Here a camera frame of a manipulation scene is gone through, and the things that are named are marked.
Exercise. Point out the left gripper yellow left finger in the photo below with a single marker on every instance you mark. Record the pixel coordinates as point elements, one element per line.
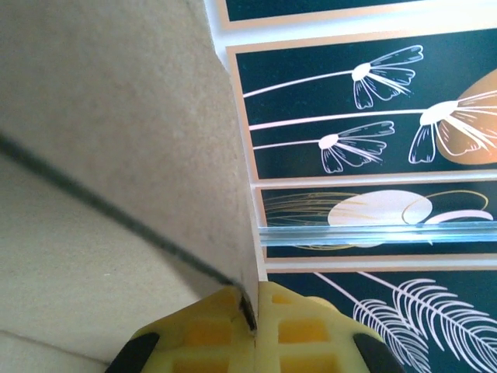
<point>209,322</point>

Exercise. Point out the brown cardboard box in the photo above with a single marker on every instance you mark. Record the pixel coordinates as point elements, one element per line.
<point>116,116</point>

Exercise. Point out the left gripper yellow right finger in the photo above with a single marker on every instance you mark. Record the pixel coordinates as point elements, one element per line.
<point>303,322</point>

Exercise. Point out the aluminium frame post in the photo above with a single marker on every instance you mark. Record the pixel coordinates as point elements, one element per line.
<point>369,235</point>

